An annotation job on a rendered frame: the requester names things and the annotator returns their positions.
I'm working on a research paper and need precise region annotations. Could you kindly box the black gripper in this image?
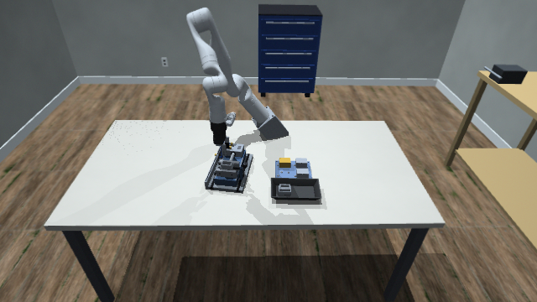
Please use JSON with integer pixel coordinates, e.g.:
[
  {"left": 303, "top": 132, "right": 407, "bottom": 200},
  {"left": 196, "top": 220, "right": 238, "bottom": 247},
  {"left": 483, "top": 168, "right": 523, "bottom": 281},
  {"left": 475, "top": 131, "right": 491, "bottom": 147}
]
[{"left": 209, "top": 110, "right": 236, "bottom": 156}]

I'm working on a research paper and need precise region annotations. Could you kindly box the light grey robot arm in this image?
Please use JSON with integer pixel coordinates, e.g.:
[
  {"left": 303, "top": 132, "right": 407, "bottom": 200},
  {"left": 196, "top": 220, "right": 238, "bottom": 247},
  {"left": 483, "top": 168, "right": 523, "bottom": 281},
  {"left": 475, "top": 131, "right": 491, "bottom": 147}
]
[{"left": 186, "top": 8, "right": 269, "bottom": 123}]

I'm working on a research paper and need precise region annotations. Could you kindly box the small yellow block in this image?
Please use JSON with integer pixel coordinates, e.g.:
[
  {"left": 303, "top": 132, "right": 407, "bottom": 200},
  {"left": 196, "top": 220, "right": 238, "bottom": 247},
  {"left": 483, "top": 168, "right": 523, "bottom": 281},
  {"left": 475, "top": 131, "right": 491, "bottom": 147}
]
[{"left": 279, "top": 158, "right": 290, "bottom": 168}]

